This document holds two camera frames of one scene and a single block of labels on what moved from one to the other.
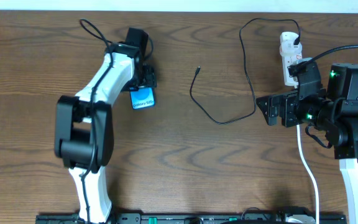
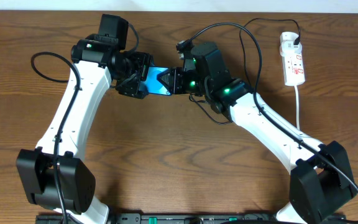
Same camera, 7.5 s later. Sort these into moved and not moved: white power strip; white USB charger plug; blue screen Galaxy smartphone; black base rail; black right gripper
Moved: black right gripper; blue screen Galaxy smartphone
Not moved: black base rail; white USB charger plug; white power strip
